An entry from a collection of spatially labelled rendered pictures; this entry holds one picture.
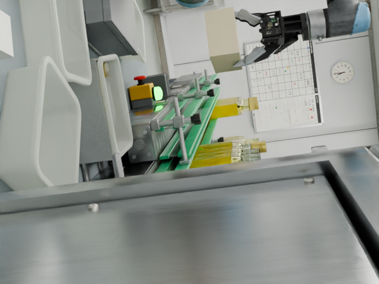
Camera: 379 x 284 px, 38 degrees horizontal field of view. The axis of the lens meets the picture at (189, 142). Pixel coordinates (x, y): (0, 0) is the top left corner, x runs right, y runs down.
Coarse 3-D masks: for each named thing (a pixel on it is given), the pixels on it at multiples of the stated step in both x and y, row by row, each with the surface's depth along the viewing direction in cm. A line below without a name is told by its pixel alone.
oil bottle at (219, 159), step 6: (210, 156) 149; (216, 156) 148; (222, 156) 147; (228, 156) 146; (234, 156) 145; (240, 156) 147; (192, 162) 146; (198, 162) 146; (204, 162) 146; (210, 162) 145; (216, 162) 145; (222, 162) 145; (228, 162) 145; (234, 162) 145
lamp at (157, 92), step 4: (152, 88) 178; (156, 88) 178; (160, 88) 179; (152, 92) 177; (156, 92) 177; (160, 92) 178; (152, 96) 178; (156, 96) 178; (160, 96) 178; (156, 100) 180
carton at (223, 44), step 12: (204, 12) 140; (216, 12) 139; (228, 12) 139; (216, 24) 139; (228, 24) 138; (216, 36) 138; (228, 36) 138; (216, 48) 138; (228, 48) 138; (216, 60) 142; (228, 60) 143; (216, 72) 153
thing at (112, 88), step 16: (96, 64) 117; (112, 64) 131; (112, 80) 132; (112, 96) 133; (112, 112) 133; (128, 112) 134; (112, 128) 118; (128, 128) 134; (112, 144) 119; (128, 144) 130
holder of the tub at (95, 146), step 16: (96, 80) 116; (80, 96) 117; (96, 96) 117; (96, 112) 118; (96, 128) 118; (80, 144) 119; (96, 144) 119; (80, 160) 120; (96, 160) 120; (96, 176) 129; (112, 176) 127
